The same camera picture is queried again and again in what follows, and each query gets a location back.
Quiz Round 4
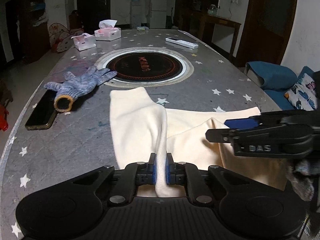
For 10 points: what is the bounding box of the water dispenser with bottle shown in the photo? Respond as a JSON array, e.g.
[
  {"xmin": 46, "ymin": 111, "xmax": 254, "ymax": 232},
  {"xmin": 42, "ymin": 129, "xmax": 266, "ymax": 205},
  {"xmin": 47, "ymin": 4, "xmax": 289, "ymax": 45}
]
[{"xmin": 130, "ymin": 0, "xmax": 142, "ymax": 29}]

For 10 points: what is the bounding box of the right gloved hand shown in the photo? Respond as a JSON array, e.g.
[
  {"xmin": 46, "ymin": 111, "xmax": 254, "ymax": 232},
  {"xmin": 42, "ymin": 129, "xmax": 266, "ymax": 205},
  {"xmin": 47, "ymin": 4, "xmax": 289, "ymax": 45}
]
[{"xmin": 286, "ymin": 159, "xmax": 319, "ymax": 202}]

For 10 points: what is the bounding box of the small white tissue box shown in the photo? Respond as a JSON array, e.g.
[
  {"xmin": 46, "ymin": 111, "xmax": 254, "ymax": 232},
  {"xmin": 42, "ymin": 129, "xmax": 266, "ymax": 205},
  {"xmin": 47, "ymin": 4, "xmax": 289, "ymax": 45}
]
[{"xmin": 72, "ymin": 33, "xmax": 96, "ymax": 51}]

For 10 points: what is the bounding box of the cream sweater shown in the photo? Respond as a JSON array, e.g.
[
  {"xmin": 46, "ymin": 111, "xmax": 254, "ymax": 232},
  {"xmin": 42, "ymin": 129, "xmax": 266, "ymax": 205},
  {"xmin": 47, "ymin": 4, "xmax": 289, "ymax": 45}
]
[{"xmin": 110, "ymin": 87, "xmax": 286, "ymax": 197}]

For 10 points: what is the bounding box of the white refrigerator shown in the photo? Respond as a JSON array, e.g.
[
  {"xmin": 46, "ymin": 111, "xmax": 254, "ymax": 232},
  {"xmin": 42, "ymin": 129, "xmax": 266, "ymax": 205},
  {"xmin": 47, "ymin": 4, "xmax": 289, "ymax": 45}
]
[{"xmin": 147, "ymin": 0, "xmax": 167, "ymax": 29}]

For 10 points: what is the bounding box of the blue sofa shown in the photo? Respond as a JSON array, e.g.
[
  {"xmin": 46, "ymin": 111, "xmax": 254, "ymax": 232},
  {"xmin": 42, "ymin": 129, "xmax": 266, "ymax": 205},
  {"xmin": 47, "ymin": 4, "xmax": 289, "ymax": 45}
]
[{"xmin": 245, "ymin": 61, "xmax": 317, "ymax": 110}]

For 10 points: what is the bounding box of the pink white tissue box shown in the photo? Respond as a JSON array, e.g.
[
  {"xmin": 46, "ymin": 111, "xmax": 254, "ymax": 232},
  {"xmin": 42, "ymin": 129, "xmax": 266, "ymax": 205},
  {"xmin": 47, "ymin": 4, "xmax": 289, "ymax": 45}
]
[{"xmin": 94, "ymin": 20, "xmax": 121, "ymax": 41}]

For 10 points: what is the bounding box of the white remote control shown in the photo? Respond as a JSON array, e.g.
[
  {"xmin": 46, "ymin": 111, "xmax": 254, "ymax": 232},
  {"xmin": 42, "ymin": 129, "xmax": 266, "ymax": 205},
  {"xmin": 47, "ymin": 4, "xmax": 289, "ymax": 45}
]
[{"xmin": 165, "ymin": 37, "xmax": 199, "ymax": 49}]

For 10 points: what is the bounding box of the round induction cooktop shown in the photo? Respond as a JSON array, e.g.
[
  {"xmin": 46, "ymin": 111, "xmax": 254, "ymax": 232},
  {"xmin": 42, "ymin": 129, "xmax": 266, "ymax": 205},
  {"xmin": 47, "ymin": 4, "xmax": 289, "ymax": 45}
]
[{"xmin": 95, "ymin": 47, "xmax": 194, "ymax": 88}]

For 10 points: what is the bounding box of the dark wooden side table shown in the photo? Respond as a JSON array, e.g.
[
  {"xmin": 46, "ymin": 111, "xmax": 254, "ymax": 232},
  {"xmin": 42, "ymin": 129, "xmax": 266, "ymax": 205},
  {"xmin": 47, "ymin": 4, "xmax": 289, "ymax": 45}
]
[{"xmin": 197, "ymin": 14, "xmax": 241, "ymax": 57}]

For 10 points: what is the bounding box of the butterfly print cushion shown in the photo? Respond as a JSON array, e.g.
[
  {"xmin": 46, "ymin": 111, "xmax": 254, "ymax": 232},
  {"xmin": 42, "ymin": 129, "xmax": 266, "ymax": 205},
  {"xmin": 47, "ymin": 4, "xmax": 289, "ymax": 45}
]
[{"xmin": 284, "ymin": 73, "xmax": 317, "ymax": 111}]

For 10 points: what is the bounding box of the spotted play tent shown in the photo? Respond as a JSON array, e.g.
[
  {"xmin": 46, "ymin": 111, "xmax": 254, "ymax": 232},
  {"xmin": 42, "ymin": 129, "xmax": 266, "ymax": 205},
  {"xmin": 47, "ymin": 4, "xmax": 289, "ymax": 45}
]
[{"xmin": 48, "ymin": 23, "xmax": 84, "ymax": 53}]

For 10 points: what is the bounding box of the glass kettle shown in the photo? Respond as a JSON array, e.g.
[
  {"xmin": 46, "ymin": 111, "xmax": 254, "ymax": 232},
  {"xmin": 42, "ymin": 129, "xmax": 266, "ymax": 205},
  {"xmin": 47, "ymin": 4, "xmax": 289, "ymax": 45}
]
[{"xmin": 207, "ymin": 4, "xmax": 219, "ymax": 16}]

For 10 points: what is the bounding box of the red plastic stool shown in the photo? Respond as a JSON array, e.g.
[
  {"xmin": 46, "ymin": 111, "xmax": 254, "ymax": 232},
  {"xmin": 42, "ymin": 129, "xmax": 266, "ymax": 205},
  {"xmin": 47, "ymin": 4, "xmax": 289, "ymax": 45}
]
[{"xmin": 0, "ymin": 105, "xmax": 9, "ymax": 131}]

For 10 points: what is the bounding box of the blue knit work glove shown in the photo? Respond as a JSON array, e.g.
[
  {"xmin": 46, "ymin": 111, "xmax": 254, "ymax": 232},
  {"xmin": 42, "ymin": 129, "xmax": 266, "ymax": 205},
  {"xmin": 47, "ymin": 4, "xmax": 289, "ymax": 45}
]
[{"xmin": 44, "ymin": 66, "xmax": 117, "ymax": 113}]

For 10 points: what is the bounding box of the black smartphone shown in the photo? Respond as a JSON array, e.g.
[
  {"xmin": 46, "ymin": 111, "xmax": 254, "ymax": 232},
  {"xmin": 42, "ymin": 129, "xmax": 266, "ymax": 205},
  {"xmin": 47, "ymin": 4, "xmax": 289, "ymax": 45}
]
[{"xmin": 25, "ymin": 90, "xmax": 57, "ymax": 131}]

